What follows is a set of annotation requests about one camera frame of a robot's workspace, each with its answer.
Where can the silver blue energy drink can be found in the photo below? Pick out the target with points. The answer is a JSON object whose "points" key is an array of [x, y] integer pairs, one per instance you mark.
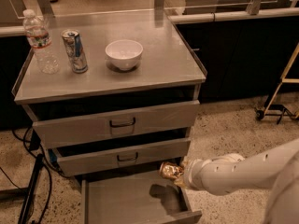
{"points": [[74, 51]]}

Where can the orange soda can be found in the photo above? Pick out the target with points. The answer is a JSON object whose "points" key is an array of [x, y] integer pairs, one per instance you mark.
{"points": [[170, 171]]}

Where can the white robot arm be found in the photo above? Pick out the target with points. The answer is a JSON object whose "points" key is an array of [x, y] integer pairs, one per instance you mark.
{"points": [[276, 169]]}

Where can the top steel drawer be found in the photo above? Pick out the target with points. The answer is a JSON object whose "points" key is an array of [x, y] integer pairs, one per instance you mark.
{"points": [[68, 121]]}

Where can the middle steel drawer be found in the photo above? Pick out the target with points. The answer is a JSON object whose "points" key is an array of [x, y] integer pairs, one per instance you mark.
{"points": [[121, 152]]}

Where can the steel drawer cabinet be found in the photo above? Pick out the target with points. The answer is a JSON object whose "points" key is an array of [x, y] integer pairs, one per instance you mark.
{"points": [[165, 61]]}

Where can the bottom steel drawer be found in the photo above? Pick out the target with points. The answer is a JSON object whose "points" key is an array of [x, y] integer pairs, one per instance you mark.
{"points": [[134, 194]]}

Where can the steel drawer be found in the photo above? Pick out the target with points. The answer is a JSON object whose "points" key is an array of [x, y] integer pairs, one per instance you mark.
{"points": [[121, 152], [134, 194], [68, 121]]}

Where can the white ceramic bowl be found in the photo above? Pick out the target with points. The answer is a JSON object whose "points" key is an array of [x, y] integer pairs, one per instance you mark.
{"points": [[124, 54]]}

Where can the clear plastic water bottle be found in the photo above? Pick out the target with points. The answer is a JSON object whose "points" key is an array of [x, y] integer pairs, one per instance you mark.
{"points": [[38, 37]]}

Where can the black metal floor bar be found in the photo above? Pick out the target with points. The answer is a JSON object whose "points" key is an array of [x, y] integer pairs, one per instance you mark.
{"points": [[30, 191]]}

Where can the white horizontal rail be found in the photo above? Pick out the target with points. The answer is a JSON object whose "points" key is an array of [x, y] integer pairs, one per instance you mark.
{"points": [[234, 16]]}

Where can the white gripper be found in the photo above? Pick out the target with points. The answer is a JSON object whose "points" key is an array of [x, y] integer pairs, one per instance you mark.
{"points": [[193, 173]]}

